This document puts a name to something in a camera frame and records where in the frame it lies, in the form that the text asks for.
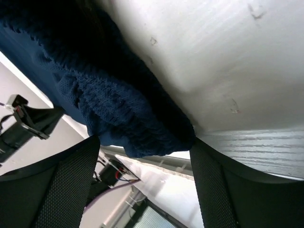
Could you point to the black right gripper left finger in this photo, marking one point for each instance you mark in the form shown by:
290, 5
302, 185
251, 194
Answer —
50, 193

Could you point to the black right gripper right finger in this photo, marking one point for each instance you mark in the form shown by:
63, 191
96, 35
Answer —
233, 195

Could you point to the aluminium front rail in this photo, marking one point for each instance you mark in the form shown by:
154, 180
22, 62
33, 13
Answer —
180, 165

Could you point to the navy blue shorts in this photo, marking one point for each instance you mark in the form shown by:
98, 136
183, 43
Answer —
74, 53

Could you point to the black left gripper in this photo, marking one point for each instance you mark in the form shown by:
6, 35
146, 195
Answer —
24, 123

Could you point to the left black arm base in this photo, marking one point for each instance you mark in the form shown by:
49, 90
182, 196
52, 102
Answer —
111, 173

